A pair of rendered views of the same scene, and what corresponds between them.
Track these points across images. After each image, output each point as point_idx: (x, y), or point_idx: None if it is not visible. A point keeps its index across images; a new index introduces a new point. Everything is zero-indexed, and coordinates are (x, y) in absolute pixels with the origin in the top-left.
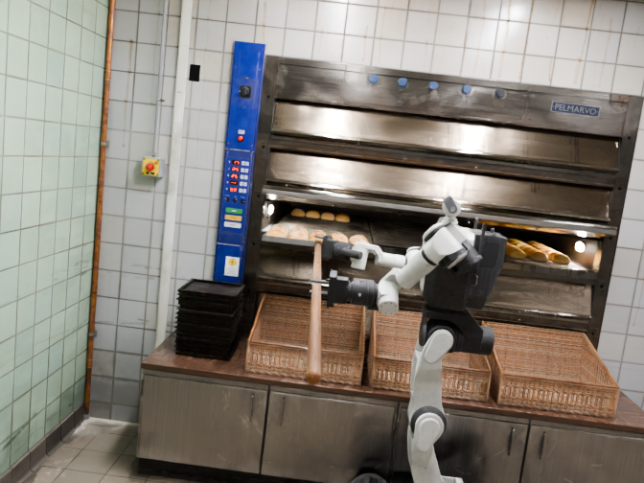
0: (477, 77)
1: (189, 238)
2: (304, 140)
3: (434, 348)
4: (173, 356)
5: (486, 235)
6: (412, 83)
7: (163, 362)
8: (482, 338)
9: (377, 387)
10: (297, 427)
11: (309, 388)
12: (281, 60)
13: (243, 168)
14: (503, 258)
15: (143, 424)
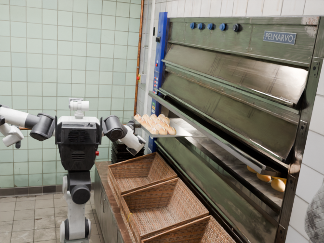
0: (226, 16)
1: (148, 115)
2: (171, 66)
3: (62, 184)
4: (108, 165)
5: (63, 123)
6: (204, 26)
7: (99, 164)
8: (70, 190)
9: (120, 214)
10: (106, 217)
11: (107, 198)
12: (169, 20)
13: (156, 81)
14: (61, 139)
15: (94, 188)
